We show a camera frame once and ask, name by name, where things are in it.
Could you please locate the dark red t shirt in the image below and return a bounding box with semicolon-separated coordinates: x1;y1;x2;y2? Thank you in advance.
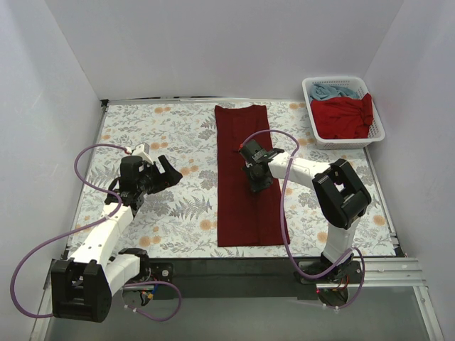
215;105;283;247

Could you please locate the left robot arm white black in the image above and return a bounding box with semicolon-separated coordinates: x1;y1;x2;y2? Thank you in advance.
50;152;183;323

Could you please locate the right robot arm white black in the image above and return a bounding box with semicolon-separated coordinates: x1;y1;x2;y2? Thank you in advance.
239;139;372;283

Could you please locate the floral patterned table mat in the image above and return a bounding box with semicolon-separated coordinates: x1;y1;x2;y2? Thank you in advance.
68;101;395;258

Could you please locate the bright red t shirt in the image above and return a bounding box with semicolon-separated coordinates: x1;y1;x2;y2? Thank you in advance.
311;93;373;139

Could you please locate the light blue t shirt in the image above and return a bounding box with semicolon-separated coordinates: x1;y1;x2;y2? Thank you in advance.
309;83;360;102

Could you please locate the white plastic laundry basket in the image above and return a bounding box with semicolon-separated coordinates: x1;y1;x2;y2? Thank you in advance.
301;75;385;150

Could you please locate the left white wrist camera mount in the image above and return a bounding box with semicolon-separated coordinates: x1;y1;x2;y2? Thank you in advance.
125;143;151;161

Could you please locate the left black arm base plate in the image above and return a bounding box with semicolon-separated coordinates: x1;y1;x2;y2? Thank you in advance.
144;262;174;283

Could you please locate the aluminium frame rail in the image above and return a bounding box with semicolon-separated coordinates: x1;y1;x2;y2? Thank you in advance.
31;257;444;340

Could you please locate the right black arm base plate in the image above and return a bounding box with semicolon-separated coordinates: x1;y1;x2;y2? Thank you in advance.
294;261;363;285

